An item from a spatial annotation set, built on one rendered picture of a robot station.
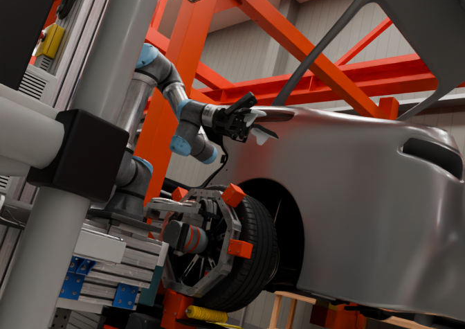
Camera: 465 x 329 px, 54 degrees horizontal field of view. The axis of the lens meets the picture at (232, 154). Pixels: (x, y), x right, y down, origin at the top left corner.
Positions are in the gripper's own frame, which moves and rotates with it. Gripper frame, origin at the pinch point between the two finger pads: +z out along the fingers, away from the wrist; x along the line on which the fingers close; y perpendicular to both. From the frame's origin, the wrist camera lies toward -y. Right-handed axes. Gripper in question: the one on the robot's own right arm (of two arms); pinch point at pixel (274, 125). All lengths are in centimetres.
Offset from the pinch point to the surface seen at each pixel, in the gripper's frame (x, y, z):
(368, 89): -305, -209, -67
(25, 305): 102, 60, 42
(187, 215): -62, 26, -52
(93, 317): -109, 92, -106
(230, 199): -81, 8, -45
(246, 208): -87, 8, -37
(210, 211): -71, 19, -47
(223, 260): -82, 37, -35
